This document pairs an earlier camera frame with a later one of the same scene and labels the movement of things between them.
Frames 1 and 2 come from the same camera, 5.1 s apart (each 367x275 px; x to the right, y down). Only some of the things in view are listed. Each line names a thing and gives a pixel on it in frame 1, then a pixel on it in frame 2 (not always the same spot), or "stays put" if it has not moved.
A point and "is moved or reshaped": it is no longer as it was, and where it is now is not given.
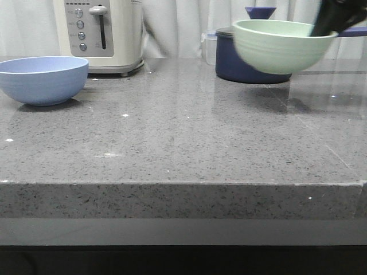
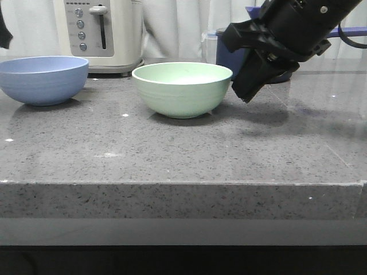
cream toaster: x=108 y=34 stays put
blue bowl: x=44 y=81 stays put
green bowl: x=278 y=46 is moved or reshaped
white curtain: x=172 y=29 stays put
